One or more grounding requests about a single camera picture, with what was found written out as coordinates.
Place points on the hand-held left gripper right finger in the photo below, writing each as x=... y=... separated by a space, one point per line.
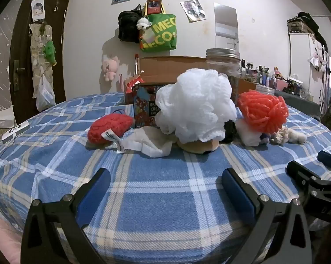
x=237 y=189

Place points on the dark wooden door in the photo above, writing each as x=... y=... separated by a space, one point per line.
x=59 y=46

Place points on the black cloth on wardrobe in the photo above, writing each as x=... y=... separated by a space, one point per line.
x=309 y=19

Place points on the cardboard box with red inside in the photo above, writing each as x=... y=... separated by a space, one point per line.
x=168 y=68

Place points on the row of cosmetic bottles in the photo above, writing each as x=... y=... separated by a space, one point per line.
x=264 y=75

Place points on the white paper bag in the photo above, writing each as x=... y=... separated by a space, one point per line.
x=2 y=118

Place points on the white plastic bag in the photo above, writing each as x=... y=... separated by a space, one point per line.
x=45 y=95

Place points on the dark box with colourful print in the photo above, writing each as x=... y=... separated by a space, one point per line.
x=143 y=104

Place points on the coral red mesh bath pouf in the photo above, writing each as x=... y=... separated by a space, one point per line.
x=264 y=110

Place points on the red bag with photo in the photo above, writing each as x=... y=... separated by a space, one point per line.
x=153 y=7

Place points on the white remote control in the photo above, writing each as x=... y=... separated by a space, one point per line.
x=15 y=132

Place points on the white mesh bath pouf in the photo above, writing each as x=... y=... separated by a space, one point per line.
x=193 y=104

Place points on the white wardrobe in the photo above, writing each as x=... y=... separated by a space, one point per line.
x=300 y=57

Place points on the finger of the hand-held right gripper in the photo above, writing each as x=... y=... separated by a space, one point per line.
x=330 y=159
x=300 y=171

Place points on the wall mirror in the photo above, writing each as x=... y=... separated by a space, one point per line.
x=226 y=24

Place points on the small white plush toy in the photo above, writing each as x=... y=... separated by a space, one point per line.
x=143 y=23

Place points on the green plush toy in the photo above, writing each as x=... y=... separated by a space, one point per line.
x=49 y=52

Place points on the white cloth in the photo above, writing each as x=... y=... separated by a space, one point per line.
x=248 y=134

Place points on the large glass jar metal lid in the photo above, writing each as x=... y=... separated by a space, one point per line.
x=223 y=63

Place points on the beige round powder puff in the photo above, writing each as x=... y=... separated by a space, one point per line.
x=198 y=146

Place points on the cream crochet scrunchie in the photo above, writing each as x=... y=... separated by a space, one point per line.
x=286 y=136

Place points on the photo wall poster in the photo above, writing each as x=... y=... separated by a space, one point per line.
x=193 y=8

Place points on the black backpack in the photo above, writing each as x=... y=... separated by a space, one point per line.
x=128 y=24

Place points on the hanging door organiser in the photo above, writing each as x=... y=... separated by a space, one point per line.
x=37 y=46

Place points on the red knitted pouch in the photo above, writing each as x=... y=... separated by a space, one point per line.
x=107 y=125

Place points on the white translucent sheet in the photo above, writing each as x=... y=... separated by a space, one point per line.
x=146 y=143

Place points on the clear cosmetic case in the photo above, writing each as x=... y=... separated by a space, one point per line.
x=296 y=24

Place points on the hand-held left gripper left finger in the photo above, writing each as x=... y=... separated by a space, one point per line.
x=92 y=198

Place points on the black scrunchie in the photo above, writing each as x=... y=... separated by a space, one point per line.
x=230 y=130

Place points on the green tote bag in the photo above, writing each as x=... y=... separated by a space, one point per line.
x=161 y=35

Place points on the white paper door picture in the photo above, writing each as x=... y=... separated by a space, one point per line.
x=38 y=8

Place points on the pink plush toy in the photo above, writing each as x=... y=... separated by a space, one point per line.
x=110 y=67

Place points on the dark cloth covered table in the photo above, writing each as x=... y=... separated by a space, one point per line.
x=300 y=101

